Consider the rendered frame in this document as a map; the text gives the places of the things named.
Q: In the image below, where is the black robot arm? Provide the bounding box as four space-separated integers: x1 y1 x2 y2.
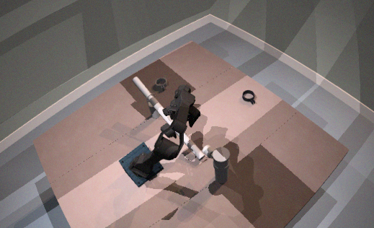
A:
128 84 195 178

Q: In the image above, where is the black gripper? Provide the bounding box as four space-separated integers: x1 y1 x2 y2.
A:
161 106 200 138

